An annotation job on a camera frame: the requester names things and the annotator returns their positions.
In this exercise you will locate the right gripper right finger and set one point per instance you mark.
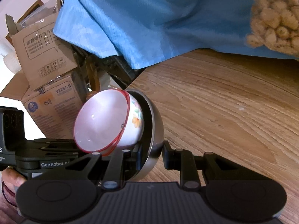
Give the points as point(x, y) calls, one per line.
point(212, 166)

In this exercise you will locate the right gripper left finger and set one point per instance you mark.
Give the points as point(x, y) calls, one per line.
point(110, 172)

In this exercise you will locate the white red-rimmed ceramic bowl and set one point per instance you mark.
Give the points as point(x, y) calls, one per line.
point(100, 120)

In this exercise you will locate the deep steel bowl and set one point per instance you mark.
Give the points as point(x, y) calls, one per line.
point(147, 151)

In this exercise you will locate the person's left hand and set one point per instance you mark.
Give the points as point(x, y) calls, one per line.
point(12, 179)

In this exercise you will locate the V2287-B cardboard box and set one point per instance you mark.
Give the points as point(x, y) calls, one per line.
point(55, 106)

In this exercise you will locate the upper cardboard box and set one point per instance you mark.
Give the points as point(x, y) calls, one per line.
point(42, 55)

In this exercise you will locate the light blue cloth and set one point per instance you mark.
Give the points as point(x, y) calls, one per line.
point(146, 32)

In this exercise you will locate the clear bag of snacks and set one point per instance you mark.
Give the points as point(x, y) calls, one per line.
point(274, 24)

